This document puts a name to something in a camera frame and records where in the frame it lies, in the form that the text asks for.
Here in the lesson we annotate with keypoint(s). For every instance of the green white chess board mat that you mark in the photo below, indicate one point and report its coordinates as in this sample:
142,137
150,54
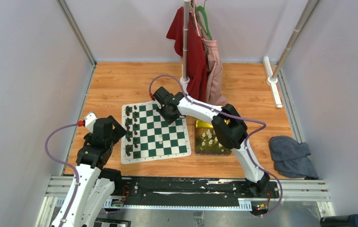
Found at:
143,125

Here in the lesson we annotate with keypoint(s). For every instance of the white clothes rack pole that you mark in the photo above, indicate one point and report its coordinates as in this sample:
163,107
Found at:
185,79

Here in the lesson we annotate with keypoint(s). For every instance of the grey cloth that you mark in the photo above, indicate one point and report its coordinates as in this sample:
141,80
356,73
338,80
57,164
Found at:
291,158

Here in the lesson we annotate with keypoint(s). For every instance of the yellow tray of white pieces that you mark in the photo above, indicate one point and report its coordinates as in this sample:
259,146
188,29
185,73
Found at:
206,142

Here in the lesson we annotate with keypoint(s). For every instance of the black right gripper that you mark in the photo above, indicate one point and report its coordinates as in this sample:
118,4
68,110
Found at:
169,119

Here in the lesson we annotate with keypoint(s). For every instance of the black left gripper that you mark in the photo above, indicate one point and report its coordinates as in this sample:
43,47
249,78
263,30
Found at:
118,131

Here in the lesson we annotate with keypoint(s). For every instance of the pink hanging garment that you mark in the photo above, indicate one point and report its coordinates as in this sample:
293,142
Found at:
213,63

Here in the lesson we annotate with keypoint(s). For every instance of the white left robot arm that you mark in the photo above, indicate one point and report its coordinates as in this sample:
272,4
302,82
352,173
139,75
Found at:
92,183

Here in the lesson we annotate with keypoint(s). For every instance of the green clothes hanger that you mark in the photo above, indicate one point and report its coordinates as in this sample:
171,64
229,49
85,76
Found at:
201,15

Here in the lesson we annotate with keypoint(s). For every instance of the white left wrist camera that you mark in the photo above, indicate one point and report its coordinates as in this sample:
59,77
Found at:
89,121

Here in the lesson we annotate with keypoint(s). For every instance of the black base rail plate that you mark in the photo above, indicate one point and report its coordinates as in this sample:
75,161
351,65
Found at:
191,192

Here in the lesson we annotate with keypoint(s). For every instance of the red hanging garment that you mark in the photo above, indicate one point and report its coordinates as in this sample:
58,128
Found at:
196,68

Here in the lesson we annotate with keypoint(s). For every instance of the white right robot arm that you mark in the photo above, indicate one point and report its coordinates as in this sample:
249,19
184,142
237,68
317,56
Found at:
228,125

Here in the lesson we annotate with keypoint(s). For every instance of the white rack foot right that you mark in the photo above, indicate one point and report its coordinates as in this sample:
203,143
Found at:
272,82

